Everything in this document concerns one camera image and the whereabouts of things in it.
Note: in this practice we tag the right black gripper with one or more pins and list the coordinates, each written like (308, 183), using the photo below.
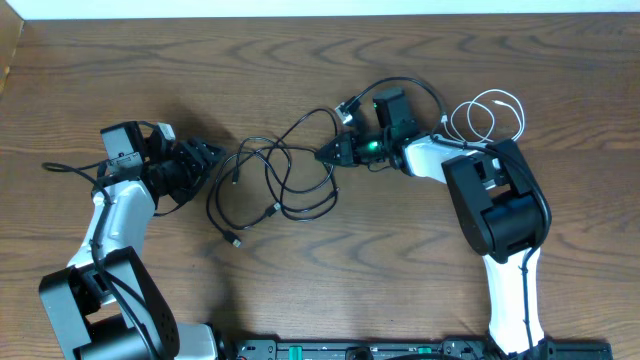
(349, 152)

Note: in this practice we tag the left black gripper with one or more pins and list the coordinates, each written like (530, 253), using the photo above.
(198, 161)

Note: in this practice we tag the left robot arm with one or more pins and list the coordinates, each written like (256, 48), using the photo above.
(104, 303)

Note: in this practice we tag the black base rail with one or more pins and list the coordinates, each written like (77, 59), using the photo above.
(451, 348)

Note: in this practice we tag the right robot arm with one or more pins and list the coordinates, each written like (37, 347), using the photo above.
(500, 207)

